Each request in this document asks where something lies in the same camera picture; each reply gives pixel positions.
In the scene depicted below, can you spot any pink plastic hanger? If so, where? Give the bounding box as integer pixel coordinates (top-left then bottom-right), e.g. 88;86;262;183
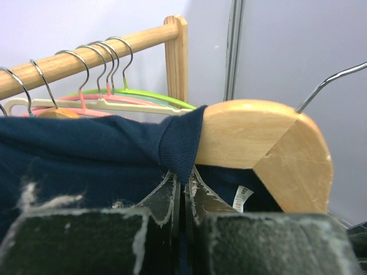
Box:
55;45;162;107
34;54;111;117

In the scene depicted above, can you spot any cream plastic hanger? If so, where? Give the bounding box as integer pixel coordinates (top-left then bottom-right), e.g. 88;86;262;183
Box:
4;44;193;117

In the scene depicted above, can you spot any wooden hanger with bar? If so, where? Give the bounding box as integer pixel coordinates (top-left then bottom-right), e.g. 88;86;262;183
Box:
30;59;81;119

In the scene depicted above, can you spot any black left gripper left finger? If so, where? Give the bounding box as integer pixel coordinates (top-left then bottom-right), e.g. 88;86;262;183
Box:
1;172;181;274

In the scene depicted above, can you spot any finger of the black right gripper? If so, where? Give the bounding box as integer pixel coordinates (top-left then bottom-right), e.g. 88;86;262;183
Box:
347;222;367;260

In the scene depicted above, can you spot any turquoise plastic hanger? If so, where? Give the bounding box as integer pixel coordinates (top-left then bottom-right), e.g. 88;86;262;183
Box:
1;66;34;117

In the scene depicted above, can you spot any navy blue t shirt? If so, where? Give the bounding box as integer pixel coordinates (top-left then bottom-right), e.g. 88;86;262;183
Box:
0;105;284;275

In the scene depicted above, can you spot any peach orange plastic hanger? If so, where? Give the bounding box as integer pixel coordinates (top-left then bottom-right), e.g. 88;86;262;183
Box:
0;104;8;117

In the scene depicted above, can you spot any wooden clothes rack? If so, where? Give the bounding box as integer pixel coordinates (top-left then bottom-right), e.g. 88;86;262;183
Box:
0;14;189;105

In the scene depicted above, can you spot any lime green hanger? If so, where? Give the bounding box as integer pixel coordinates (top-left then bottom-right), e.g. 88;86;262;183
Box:
83;37;195;109

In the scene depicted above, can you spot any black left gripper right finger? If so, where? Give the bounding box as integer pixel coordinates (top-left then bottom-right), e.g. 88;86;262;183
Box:
185;168;363;274

